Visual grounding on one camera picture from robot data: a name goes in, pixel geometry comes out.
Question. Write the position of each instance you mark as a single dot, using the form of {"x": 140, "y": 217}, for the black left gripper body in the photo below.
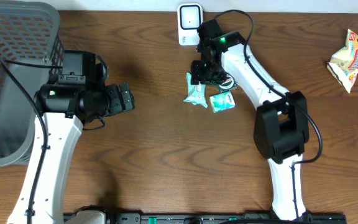
{"x": 117, "y": 100}

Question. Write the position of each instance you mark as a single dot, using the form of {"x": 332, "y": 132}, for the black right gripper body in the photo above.
{"x": 206, "y": 72}

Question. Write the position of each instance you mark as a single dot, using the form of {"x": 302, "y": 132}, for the teal wet wipes pack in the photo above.
{"x": 196, "y": 93}

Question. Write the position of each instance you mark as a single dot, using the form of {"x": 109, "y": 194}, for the dark green round-logo box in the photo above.
{"x": 228, "y": 85}

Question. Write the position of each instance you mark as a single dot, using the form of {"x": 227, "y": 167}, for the teal tissue pack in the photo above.
{"x": 222, "y": 101}

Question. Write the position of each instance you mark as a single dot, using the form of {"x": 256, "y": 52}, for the white blue-edged snack bag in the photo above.
{"x": 343, "y": 65}

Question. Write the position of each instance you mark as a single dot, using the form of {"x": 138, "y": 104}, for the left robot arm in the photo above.
{"x": 78, "y": 97}

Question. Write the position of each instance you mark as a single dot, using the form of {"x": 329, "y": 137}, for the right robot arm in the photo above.
{"x": 280, "y": 130}

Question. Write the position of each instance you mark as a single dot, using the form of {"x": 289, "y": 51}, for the white barcode scanner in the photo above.
{"x": 189, "y": 17}

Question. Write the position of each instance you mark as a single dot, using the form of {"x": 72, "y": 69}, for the grey plastic mesh basket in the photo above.
{"x": 30, "y": 47}

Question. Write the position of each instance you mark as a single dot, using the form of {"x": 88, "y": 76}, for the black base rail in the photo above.
{"x": 95, "y": 216}

